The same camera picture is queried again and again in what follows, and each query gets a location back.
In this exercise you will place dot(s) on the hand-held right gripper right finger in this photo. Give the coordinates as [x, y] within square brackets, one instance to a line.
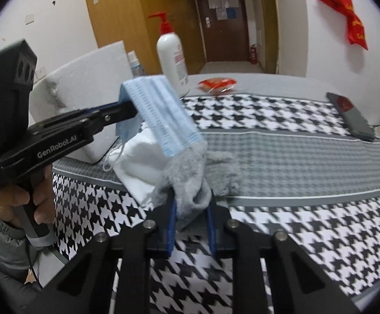
[212, 235]

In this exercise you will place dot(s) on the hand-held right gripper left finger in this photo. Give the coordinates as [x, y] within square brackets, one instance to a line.
[172, 235]

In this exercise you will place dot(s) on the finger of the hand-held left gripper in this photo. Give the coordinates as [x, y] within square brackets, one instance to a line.
[110, 106]
[121, 113]

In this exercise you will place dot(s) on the white foam box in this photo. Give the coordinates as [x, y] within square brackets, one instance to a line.
[78, 85]

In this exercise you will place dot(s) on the blue face mask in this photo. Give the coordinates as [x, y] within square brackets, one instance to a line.
[163, 114]

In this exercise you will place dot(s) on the grey fluffy sock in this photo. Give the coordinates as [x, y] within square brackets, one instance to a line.
[186, 186]
[223, 173]

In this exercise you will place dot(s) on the person's left forearm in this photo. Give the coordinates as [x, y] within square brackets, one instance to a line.
[0, 245]

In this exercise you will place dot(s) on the person's left hand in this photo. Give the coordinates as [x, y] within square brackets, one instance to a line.
[5, 202]

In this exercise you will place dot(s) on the clear bottle blue cap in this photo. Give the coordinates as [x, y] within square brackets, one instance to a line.
[136, 68]

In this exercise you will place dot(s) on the white pump bottle red cap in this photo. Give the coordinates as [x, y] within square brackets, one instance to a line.
[172, 59]

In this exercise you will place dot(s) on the wooden wardrobe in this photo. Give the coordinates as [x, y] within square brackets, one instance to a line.
[124, 13]

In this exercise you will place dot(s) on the red snack packet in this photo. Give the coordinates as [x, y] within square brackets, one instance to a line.
[217, 85]

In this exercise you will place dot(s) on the houndstooth blanket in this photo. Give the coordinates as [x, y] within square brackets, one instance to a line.
[291, 157]

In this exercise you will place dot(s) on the dark brown door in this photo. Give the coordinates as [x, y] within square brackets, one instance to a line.
[222, 36]

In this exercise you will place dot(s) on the red fire extinguisher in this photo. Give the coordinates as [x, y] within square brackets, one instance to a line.
[253, 55]

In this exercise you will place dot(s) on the papers on door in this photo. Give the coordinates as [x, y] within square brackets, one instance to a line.
[224, 6]

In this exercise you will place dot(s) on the dark smartphone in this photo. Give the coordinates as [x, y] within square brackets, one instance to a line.
[353, 117]

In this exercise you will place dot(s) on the white wall switch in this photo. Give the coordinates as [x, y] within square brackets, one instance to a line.
[40, 73]

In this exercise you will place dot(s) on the white wall plate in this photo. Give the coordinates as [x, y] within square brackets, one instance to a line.
[29, 19]

